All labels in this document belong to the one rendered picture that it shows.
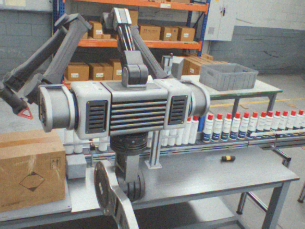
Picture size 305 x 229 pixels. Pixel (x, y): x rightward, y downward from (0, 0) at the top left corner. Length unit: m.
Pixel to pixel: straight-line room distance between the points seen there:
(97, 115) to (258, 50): 7.86
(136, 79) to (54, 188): 0.76
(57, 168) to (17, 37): 4.69
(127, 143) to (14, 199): 0.67
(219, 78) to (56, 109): 2.91
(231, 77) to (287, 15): 5.52
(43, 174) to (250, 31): 7.31
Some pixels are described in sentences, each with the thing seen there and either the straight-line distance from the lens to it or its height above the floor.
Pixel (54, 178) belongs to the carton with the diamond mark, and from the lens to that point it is 1.52.
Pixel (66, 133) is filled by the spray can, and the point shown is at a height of 1.02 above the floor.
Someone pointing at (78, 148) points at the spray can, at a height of 0.92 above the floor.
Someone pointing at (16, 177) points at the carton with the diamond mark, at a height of 1.02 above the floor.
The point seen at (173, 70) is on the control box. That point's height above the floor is 1.43.
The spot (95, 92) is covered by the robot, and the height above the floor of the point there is 1.53.
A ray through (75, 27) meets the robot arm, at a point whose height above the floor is 1.65.
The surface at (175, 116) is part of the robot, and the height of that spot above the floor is 1.42.
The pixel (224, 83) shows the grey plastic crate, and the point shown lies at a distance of 3.72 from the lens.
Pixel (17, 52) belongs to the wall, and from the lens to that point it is 6.07.
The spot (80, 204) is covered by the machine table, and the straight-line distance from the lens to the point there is 1.61.
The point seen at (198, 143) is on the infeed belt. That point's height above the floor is 0.88.
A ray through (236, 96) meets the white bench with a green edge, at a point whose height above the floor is 0.74.
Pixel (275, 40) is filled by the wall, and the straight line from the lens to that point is 9.01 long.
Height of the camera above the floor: 1.84
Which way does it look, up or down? 22 degrees down
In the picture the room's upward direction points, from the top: 7 degrees clockwise
